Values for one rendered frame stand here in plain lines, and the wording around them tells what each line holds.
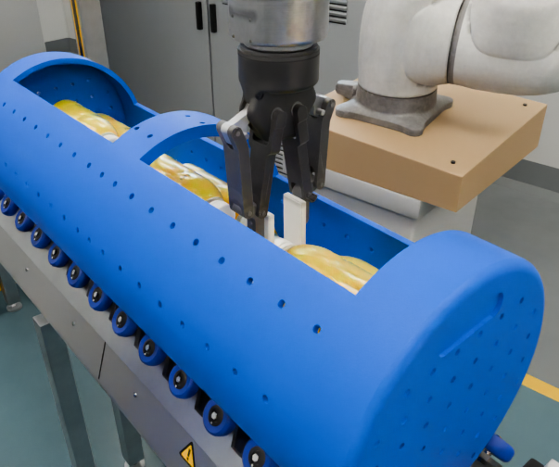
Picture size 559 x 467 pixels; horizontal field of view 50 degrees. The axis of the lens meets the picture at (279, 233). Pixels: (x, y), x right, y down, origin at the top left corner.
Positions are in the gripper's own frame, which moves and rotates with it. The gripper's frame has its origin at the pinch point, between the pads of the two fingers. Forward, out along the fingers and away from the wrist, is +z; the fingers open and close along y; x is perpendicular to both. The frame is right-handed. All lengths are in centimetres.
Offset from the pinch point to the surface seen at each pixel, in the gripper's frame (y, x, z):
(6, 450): 20, -104, 116
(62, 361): 6, -72, 66
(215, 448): 11.2, 1.7, 23.9
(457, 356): 1.7, 24.0, -0.1
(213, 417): 10.8, 1.2, 19.5
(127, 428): -6, -72, 98
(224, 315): 12.4, 7.0, 0.5
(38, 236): 10, -51, 20
